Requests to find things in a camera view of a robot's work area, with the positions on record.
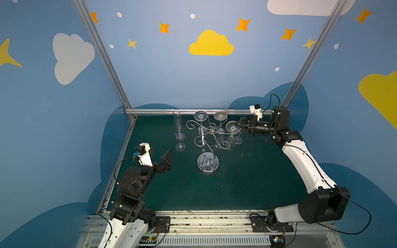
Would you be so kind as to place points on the clear wine glass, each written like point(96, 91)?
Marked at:
point(221, 117)
point(233, 130)
point(200, 117)
point(178, 125)
point(180, 146)
point(238, 138)

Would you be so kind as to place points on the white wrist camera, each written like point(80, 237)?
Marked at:
point(257, 111)
point(143, 154)

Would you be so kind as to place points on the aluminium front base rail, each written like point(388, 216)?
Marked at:
point(220, 229)

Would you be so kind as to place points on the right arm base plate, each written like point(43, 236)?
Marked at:
point(262, 224)

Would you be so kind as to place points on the green circuit board left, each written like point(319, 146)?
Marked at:
point(148, 240)

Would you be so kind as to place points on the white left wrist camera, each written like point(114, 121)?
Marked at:
point(143, 154)

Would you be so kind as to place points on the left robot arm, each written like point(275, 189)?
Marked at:
point(129, 220)

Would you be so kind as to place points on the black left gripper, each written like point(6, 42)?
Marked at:
point(159, 166)

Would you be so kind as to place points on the green circuit board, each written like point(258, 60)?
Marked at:
point(148, 240)
point(277, 242)

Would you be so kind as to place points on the aluminium frame post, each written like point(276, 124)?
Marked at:
point(322, 37)
point(99, 45)

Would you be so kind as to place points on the aluminium right frame post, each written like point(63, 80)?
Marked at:
point(322, 37)

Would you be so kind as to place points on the chrome wine glass rack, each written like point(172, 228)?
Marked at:
point(209, 142)

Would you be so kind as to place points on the aluminium back frame rail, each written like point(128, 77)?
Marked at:
point(185, 111)

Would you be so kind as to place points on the green circuit board right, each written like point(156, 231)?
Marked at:
point(277, 242)

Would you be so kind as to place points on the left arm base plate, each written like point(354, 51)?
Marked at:
point(162, 223)

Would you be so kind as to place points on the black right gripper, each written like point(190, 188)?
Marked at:
point(252, 127)

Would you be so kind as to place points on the aluminium left frame post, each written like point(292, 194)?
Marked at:
point(99, 45)

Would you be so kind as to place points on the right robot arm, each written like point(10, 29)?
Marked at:
point(325, 200)

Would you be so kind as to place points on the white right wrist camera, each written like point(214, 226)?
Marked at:
point(257, 111)

